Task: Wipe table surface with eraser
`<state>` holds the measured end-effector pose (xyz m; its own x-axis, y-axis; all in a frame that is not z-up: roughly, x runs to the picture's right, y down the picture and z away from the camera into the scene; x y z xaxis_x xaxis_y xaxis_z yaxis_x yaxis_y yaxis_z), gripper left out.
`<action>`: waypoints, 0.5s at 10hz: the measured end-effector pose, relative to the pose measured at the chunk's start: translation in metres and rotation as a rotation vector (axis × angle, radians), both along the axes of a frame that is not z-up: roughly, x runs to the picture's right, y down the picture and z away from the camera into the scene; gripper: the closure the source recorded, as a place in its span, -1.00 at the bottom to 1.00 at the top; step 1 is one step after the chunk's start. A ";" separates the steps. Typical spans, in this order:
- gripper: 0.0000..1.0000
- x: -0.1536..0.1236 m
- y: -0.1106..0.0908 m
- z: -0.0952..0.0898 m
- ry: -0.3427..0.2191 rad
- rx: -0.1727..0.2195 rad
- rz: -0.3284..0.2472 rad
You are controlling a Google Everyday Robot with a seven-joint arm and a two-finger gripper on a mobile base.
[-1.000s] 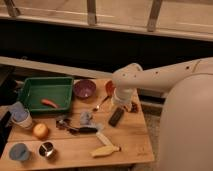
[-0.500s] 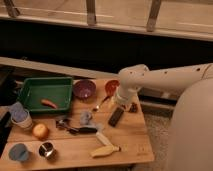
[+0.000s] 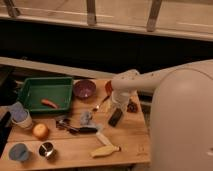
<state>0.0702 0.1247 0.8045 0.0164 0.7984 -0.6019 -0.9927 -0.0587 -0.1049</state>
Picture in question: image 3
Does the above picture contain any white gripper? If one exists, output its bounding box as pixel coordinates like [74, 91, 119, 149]
[110, 91, 130, 120]

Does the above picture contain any black eraser block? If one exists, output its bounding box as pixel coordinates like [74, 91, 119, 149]
[108, 108, 122, 127]

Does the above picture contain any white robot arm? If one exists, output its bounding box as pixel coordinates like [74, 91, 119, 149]
[111, 59, 213, 171]

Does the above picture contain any dark grape bunch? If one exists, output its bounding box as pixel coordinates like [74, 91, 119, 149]
[127, 100, 138, 113]

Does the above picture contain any metal spoon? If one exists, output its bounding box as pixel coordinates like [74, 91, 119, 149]
[92, 96, 109, 112]

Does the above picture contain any orange bowl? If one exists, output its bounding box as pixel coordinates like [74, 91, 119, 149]
[105, 80, 113, 96]

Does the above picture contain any grey blue cloth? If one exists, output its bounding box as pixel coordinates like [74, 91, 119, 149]
[80, 111, 103, 131]

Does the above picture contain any purple bowl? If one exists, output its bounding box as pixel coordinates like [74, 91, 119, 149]
[73, 79, 96, 99]

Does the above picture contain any green plastic tray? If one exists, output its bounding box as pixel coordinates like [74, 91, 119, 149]
[17, 77, 73, 114]

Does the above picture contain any red sausage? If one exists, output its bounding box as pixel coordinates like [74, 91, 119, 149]
[41, 99, 58, 109]

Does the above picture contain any orange apple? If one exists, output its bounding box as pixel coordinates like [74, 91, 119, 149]
[32, 123, 49, 140]

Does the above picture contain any metal cup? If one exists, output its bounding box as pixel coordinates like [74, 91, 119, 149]
[39, 142, 56, 159]

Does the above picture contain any white cup with blue cloth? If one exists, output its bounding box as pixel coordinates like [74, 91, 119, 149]
[8, 102, 33, 130]

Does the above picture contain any white knife handle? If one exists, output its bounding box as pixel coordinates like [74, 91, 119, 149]
[96, 132, 113, 146]

